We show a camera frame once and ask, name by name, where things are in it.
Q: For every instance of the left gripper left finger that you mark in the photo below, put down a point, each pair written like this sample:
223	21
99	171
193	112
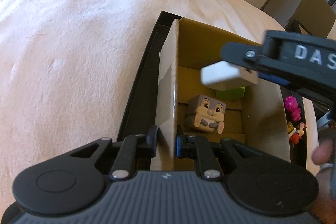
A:
134	148

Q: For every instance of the brown cardboard box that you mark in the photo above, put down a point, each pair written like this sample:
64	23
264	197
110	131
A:
190	65

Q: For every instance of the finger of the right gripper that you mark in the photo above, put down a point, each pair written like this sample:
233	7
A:
243	55
273	79

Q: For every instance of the magenta figurine toy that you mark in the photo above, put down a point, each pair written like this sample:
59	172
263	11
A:
291	106

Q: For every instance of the small yellow blue toy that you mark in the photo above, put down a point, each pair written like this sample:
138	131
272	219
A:
290	127

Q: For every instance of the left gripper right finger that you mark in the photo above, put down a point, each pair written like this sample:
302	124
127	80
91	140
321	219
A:
198	149

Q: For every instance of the person's right hand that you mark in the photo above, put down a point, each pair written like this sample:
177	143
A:
324	206

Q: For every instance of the green small box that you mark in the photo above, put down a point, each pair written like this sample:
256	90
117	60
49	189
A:
231	94

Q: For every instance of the white power adapter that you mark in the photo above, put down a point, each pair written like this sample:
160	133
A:
223	76

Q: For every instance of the grey rabbit cube toy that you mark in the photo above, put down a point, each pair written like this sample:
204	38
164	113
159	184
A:
205	114

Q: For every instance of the black shallow tray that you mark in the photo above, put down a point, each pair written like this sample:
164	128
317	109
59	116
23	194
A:
141	92

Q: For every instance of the Minnie mouse red figurine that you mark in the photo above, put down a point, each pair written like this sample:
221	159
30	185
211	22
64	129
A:
297	134

